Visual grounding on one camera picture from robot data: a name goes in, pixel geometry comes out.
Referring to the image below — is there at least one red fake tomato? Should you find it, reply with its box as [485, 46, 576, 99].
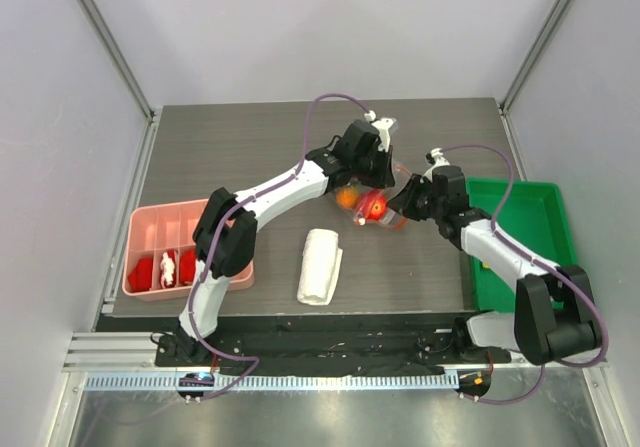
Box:
[355, 189, 387, 222]

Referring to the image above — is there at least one clear zip top bag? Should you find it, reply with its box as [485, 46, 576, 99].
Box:
[333, 162, 411, 230]

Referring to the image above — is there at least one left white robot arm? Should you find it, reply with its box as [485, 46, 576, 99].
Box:
[175, 117, 397, 366]

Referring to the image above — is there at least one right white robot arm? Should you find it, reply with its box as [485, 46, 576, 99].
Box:
[388, 165, 606, 365]

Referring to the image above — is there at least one orange fake fruit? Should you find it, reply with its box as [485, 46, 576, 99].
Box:
[335, 186, 360, 209]

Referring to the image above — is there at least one green plastic bin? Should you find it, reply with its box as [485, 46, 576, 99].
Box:
[468, 181, 578, 313]

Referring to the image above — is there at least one rolled white towel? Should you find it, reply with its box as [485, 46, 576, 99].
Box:
[296, 229, 343, 306]

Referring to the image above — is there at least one red cloth right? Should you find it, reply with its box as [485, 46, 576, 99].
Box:
[178, 248, 197, 286]

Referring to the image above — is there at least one red cloth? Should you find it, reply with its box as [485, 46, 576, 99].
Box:
[178, 248, 197, 286]
[127, 257, 153, 293]

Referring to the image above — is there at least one red white small item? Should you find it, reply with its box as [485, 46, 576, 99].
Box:
[159, 250, 177, 289]

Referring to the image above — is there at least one pink divided organizer tray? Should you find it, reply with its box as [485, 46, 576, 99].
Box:
[121, 198, 256, 302]

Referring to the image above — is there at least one red cloth left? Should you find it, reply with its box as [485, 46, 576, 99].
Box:
[127, 257, 153, 293]

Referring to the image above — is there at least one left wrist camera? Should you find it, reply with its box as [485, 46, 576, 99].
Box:
[364, 110, 398, 152]

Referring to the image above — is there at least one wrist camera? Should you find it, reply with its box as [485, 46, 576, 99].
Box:
[424, 148, 450, 182]
[364, 110, 398, 152]

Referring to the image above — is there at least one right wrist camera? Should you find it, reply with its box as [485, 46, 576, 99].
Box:
[424, 148, 450, 182]

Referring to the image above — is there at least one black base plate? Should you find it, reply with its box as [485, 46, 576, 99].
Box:
[97, 312, 511, 377]

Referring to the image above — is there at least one perforated metal rail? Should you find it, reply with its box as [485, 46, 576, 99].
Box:
[84, 371, 459, 392]

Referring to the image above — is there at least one right aluminium frame post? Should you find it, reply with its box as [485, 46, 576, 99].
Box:
[498, 0, 575, 116]

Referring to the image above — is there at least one aluminium frame post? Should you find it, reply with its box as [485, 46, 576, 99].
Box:
[77, 0, 155, 123]
[498, 0, 575, 116]

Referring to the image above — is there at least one left aluminium frame post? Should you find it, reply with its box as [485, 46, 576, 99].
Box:
[77, 0, 155, 123]

